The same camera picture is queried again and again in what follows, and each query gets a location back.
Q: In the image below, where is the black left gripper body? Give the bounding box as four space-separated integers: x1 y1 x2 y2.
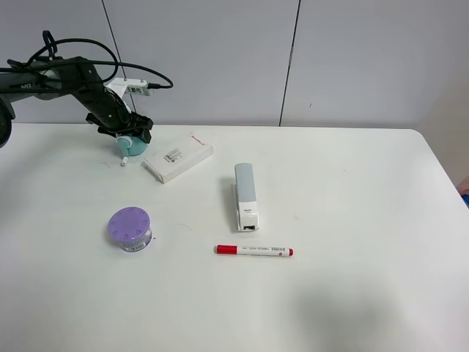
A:
75 83 130 128

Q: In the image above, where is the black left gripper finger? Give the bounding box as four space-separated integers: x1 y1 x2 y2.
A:
130 128 151 144
86 113 153 136

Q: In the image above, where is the teal pencil sharpener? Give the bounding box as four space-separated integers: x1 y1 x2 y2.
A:
116 135 147 166

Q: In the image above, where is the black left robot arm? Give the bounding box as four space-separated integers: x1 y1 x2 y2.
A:
1 57 153 146

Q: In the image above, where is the white grey stapler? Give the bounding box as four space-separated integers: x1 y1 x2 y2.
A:
232 163 259 232

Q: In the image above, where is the white cardboard box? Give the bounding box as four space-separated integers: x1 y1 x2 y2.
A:
142 133 214 184

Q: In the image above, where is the purple lidded round jar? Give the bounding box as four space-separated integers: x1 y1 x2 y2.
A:
107 207 152 252

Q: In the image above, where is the red white marker pen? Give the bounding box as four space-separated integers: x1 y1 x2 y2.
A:
214 245 294 257

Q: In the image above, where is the blue object at table edge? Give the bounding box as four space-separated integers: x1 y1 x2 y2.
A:
457 177 469 207

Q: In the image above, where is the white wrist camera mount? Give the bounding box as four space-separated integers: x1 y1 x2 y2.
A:
106 78 152 113

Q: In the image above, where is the black cable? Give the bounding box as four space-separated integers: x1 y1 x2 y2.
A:
7 30 174 90

